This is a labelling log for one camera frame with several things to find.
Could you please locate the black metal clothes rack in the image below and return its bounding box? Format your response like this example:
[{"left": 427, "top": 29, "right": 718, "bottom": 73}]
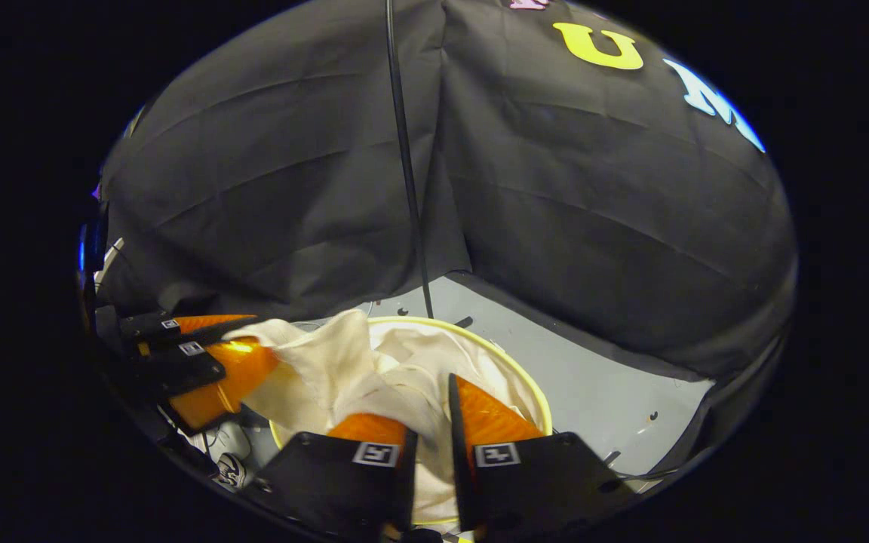
[{"left": 384, "top": 0, "right": 435, "bottom": 320}]

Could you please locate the person's white shoe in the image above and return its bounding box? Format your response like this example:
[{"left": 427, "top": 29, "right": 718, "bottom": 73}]
[{"left": 207, "top": 421, "right": 254, "bottom": 491}]

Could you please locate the cream collared shirt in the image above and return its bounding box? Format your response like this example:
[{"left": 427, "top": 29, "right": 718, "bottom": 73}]
[{"left": 242, "top": 309, "right": 545, "bottom": 525}]

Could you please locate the round cream laundry hamper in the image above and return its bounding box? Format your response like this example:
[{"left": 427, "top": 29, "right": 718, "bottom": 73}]
[{"left": 269, "top": 315, "right": 554, "bottom": 529}]

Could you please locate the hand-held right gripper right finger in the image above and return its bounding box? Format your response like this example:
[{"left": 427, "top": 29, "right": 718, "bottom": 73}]
[{"left": 447, "top": 373, "right": 633, "bottom": 538}]

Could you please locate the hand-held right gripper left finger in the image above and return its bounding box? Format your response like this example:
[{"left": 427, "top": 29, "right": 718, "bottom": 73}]
[{"left": 241, "top": 412, "right": 419, "bottom": 543}]

